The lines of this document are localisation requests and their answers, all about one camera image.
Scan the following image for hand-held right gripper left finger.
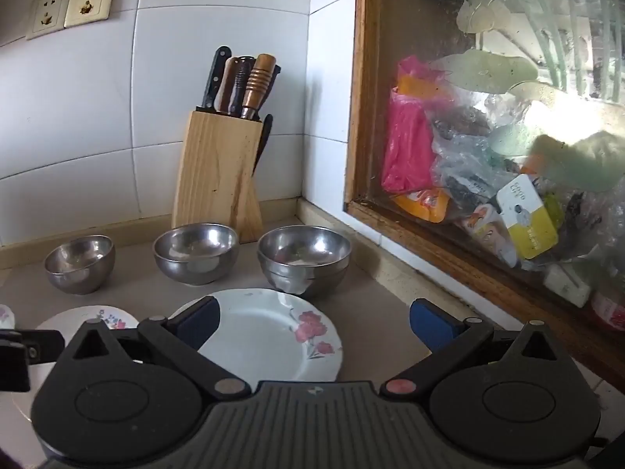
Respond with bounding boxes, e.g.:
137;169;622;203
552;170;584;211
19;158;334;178
59;297;250;397

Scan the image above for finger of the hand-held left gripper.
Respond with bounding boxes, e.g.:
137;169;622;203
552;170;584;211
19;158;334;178
0;328;65;392

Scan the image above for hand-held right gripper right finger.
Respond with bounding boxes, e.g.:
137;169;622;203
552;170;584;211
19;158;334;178
383;298;572;397

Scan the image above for large white floral plate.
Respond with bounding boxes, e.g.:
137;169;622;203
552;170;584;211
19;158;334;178
168;288;343;383

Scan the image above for stainless steel bowl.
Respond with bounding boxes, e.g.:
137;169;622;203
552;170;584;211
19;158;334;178
264;260;350;300
153;223;240;286
257;225;352;277
44;235;116;295

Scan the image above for small white floral plate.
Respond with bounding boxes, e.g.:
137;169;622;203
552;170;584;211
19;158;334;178
12;305;142;431

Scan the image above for white and orange packet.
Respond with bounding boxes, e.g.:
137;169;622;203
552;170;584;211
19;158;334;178
458;204;519;269

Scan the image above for orange snack packet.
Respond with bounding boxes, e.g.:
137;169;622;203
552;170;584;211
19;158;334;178
392;186;451;224

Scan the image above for yellow and white card packet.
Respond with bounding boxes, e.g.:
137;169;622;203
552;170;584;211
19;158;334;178
492;173;560;261

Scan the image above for white box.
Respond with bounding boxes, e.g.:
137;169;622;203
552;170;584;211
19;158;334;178
543;263;595;309

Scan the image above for wooden knife block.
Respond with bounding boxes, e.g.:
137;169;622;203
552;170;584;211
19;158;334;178
171;110;265;244

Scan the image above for clear plastic bag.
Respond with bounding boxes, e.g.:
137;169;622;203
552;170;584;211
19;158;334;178
430;83;538;217

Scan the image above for red jar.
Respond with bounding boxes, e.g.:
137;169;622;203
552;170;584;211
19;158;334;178
590;281;625;322

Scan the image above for pink plastic bag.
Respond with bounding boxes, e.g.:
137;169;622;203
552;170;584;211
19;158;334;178
381;56;441;194

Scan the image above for black handle scissors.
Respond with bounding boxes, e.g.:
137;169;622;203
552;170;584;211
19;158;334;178
251;114;275;177

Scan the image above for brown handle knife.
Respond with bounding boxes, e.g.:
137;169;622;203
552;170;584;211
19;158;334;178
215;56;241;114

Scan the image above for black ribbed handle knife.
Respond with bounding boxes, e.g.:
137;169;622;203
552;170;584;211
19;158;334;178
227;56;256;118

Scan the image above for black riveted handle knife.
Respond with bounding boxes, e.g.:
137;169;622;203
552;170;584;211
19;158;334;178
202;46;233;111

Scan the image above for yellowed wall outlet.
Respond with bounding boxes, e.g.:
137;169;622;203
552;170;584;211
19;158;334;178
64;0;117;29

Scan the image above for white wire dish rack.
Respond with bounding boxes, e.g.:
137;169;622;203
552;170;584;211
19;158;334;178
525;0;625;101

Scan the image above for white wall outlet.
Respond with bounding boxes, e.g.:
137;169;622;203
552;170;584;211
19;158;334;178
26;0;73;41

